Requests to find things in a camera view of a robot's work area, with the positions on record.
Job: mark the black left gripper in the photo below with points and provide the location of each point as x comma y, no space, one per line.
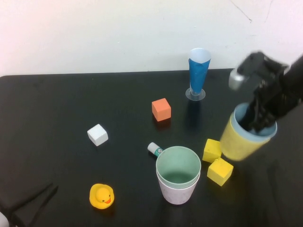
13,216

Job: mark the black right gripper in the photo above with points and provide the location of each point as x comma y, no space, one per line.
268,97

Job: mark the light blue plastic cup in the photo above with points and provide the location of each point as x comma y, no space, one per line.
258,138

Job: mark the yellow plastic cup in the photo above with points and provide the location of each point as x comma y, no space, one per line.
236,144

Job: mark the green plastic cup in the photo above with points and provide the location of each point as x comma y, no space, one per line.
177,170

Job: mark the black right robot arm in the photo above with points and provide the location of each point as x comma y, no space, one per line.
292,89

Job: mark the yellow foam cube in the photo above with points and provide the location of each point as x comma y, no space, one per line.
211,151
220,174

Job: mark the yellow rubber duck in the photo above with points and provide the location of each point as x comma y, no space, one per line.
102,196

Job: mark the clear plastic round stand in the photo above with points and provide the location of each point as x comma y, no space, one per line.
195,95

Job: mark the blue taped paper cone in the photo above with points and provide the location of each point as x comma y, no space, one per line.
198,73

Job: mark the white foam cube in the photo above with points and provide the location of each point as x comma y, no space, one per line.
97,135

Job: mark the orange foam cube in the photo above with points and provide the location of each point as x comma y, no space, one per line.
161,109

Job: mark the white green glue stick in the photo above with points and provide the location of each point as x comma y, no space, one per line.
155,149

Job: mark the pink plastic cup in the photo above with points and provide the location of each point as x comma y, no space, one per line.
177,196

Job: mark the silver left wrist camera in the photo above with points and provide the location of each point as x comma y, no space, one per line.
3,220

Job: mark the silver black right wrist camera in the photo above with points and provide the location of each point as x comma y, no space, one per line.
251,68

